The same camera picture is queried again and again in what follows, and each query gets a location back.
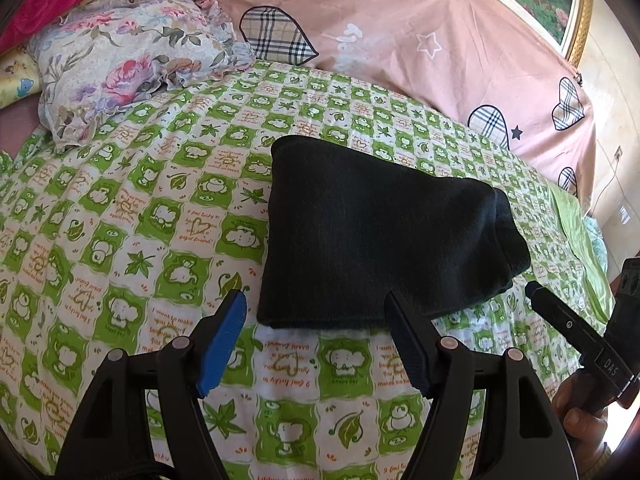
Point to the green checkered frog bedsheet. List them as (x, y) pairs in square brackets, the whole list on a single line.
[(129, 241)]

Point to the person right hand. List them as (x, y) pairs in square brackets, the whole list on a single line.
[(588, 430)]

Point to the light green sheet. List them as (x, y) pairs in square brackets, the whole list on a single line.
[(599, 292)]

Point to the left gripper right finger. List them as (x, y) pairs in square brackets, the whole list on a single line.
[(415, 338)]

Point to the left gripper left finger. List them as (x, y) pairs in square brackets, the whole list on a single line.
[(214, 339)]

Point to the floral pillow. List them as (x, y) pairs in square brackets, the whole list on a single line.
[(108, 54)]

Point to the pink quilt with plaid hearts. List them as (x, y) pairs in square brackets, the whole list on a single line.
[(475, 61)]

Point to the black pants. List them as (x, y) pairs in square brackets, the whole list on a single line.
[(346, 228)]

